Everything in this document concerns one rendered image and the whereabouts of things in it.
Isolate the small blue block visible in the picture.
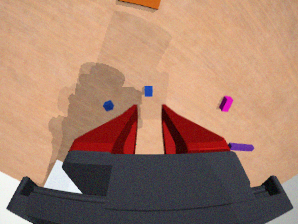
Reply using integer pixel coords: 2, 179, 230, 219
103, 100, 114, 112
144, 86, 153, 97

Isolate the purple rod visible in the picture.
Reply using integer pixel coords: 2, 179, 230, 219
228, 143, 255, 152

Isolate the magenta rod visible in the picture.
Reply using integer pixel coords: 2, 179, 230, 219
219, 96, 233, 112

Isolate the orange rod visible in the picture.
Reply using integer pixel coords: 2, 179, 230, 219
118, 0, 161, 10

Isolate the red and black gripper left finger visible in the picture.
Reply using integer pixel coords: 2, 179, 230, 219
69, 105, 138, 154

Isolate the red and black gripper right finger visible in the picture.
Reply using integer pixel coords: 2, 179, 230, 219
161, 104, 231, 154

